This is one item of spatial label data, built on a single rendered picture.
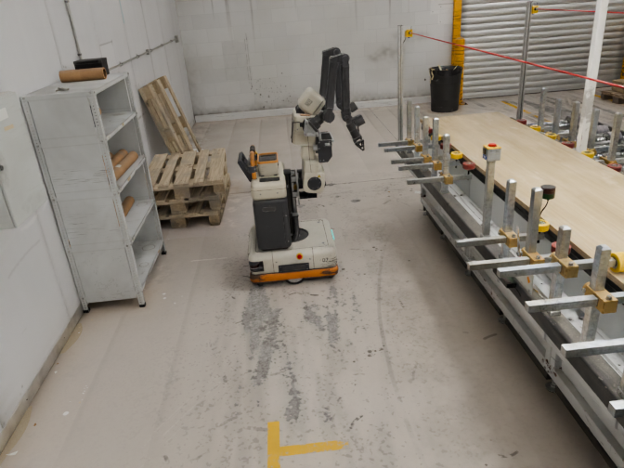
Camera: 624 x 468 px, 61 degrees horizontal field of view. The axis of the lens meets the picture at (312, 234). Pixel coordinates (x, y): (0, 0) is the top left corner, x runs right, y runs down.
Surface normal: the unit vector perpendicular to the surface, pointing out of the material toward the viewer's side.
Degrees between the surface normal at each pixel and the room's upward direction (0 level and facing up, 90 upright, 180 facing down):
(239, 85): 90
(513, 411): 0
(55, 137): 90
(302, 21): 90
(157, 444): 0
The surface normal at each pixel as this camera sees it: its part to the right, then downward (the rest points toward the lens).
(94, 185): 0.07, 0.41
